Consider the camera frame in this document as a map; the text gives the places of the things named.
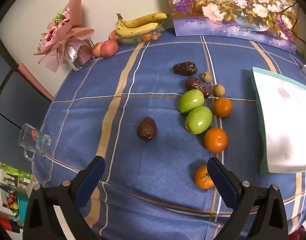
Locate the thin black cable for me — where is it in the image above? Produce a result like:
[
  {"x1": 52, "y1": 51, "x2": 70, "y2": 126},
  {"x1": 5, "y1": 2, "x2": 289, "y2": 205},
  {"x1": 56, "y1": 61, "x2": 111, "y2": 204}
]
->
[{"x1": 0, "y1": 107, "x2": 22, "y2": 130}]

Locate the white tray with green rim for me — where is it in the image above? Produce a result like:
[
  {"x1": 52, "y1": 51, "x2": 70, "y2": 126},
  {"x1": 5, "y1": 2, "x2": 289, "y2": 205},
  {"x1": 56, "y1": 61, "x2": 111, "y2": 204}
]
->
[{"x1": 250, "y1": 67, "x2": 306, "y2": 175}]

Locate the wide dark brown date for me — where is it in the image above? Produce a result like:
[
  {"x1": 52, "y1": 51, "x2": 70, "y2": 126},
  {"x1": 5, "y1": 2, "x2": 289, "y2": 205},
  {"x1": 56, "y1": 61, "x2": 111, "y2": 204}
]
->
[{"x1": 172, "y1": 61, "x2": 198, "y2": 76}]

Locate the orange peach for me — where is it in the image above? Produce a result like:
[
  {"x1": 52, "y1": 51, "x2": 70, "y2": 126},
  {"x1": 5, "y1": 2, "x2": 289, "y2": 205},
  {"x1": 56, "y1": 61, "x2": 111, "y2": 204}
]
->
[{"x1": 92, "y1": 42, "x2": 103, "y2": 57}]

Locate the glass mug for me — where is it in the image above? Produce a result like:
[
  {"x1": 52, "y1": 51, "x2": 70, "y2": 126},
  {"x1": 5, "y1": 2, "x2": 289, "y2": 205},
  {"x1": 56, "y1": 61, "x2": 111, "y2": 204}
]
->
[{"x1": 18, "y1": 123, "x2": 52, "y2": 162}]

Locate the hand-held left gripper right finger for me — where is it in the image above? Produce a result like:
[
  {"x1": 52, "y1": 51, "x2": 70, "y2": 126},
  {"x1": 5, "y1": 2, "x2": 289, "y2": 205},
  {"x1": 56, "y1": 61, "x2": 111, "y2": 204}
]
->
[{"x1": 207, "y1": 157, "x2": 289, "y2": 240}]

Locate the pink wrapped flower bouquet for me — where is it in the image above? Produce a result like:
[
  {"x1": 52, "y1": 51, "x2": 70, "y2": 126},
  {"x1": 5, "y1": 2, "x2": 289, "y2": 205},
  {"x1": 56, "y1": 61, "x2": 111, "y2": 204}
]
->
[{"x1": 33, "y1": 0, "x2": 95, "y2": 73}]

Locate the orange tangerine with stem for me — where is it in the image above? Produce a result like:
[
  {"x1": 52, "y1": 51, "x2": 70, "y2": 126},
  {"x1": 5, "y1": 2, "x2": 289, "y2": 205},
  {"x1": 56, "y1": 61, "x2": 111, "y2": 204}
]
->
[{"x1": 194, "y1": 165, "x2": 215, "y2": 189}]

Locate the blue checked tablecloth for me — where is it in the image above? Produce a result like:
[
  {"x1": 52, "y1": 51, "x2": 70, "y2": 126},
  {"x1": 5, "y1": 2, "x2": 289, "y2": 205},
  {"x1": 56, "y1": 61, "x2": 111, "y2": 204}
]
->
[{"x1": 32, "y1": 27, "x2": 306, "y2": 240}]

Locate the glass vase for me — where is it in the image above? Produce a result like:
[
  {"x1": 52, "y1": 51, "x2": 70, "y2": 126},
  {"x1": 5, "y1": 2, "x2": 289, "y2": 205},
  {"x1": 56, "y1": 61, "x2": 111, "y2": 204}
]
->
[{"x1": 63, "y1": 39, "x2": 95, "y2": 72}]

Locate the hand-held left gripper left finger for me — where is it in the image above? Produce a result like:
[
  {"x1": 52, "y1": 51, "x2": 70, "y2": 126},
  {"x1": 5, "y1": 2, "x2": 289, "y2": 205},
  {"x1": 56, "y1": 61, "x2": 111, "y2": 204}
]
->
[{"x1": 23, "y1": 156, "x2": 106, "y2": 240}]

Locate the yellow banana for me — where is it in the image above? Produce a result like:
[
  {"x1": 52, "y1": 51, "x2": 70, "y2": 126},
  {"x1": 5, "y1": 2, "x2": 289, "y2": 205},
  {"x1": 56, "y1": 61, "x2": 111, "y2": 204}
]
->
[
  {"x1": 116, "y1": 12, "x2": 168, "y2": 28},
  {"x1": 115, "y1": 21, "x2": 159, "y2": 37}
]

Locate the long dark brown date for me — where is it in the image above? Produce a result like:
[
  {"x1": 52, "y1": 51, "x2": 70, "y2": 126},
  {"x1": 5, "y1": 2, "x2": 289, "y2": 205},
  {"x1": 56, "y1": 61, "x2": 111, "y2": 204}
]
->
[{"x1": 185, "y1": 77, "x2": 211, "y2": 99}]

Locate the flower painting canvas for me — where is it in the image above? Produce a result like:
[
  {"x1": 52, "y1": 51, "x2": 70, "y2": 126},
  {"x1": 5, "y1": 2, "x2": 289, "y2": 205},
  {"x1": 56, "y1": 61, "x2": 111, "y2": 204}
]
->
[{"x1": 162, "y1": 0, "x2": 299, "y2": 54}]

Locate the colourful printed bag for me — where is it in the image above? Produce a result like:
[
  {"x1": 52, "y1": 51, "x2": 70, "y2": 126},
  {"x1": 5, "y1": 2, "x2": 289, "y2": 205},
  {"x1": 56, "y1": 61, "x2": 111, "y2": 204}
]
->
[{"x1": 0, "y1": 164, "x2": 38, "y2": 230}]

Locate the clear plastic fruit box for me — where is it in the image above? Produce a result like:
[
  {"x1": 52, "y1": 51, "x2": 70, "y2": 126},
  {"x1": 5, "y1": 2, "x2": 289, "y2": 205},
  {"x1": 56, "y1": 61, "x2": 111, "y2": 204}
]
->
[{"x1": 117, "y1": 26, "x2": 165, "y2": 46}]

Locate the red apple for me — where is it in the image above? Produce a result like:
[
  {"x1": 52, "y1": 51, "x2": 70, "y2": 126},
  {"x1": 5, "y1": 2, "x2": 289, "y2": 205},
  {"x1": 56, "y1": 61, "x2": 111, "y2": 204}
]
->
[{"x1": 100, "y1": 40, "x2": 119, "y2": 58}]

